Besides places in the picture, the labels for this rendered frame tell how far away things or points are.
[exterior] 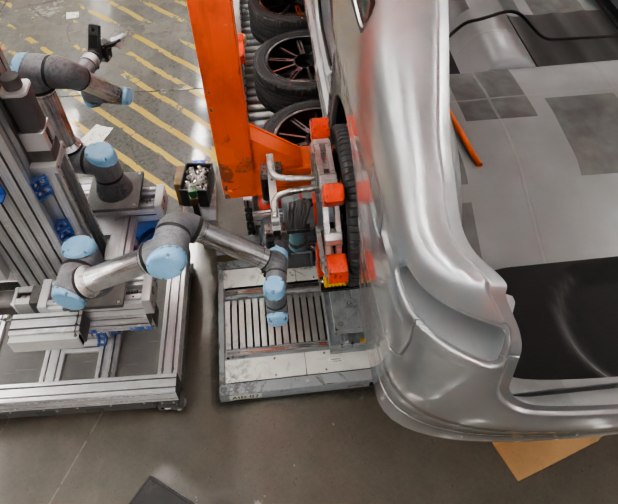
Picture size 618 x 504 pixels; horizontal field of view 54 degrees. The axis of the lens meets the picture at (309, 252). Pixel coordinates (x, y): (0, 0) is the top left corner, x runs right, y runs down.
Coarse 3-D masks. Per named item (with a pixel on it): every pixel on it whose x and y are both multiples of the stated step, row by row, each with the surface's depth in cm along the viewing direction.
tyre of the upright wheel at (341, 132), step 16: (336, 128) 231; (336, 144) 228; (352, 160) 216; (352, 176) 214; (352, 192) 213; (352, 208) 214; (352, 224) 214; (352, 240) 217; (352, 256) 221; (352, 272) 227
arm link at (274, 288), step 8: (272, 272) 208; (280, 272) 209; (272, 280) 204; (280, 280) 204; (264, 288) 202; (272, 288) 202; (280, 288) 202; (264, 296) 207; (272, 296) 203; (280, 296) 204; (272, 304) 206; (280, 304) 207
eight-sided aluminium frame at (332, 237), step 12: (312, 144) 240; (324, 144) 230; (312, 156) 254; (324, 156) 255; (312, 168) 259; (324, 180) 218; (336, 180) 218; (324, 216) 219; (336, 216) 219; (324, 228) 220; (336, 228) 220; (324, 240) 222; (336, 240) 220; (336, 252) 229; (324, 264) 247
